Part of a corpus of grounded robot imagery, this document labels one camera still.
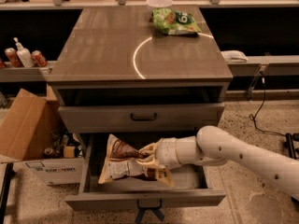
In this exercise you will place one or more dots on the red soda can right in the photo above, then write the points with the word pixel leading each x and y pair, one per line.
pixel 39 58

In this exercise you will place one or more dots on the green chip bag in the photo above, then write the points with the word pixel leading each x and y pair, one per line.
pixel 174 22

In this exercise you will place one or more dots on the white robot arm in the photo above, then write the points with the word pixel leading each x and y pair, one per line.
pixel 214 146

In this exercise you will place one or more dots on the white folded cloth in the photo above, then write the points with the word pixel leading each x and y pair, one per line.
pixel 234 56

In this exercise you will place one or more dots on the black drawer handle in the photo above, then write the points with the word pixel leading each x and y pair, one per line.
pixel 152 117

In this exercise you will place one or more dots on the brown cardboard box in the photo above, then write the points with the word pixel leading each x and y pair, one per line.
pixel 28 128

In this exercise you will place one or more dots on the grey open middle drawer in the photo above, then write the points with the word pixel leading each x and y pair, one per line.
pixel 191 188

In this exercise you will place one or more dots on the grey closed top drawer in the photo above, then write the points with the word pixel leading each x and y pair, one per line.
pixel 116 118

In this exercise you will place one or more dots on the brown chip bag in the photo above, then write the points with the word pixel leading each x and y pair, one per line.
pixel 120 162

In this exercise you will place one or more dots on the white pump bottle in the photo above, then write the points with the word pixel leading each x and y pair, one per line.
pixel 24 54

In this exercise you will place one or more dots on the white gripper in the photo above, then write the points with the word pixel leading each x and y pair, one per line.
pixel 165 152

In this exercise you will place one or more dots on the red soda can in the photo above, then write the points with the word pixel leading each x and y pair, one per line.
pixel 13 57
pixel 39 58

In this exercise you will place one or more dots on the red soda can left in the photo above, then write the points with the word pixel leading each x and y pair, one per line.
pixel 13 57

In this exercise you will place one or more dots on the black stand base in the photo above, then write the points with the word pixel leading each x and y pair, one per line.
pixel 288 144

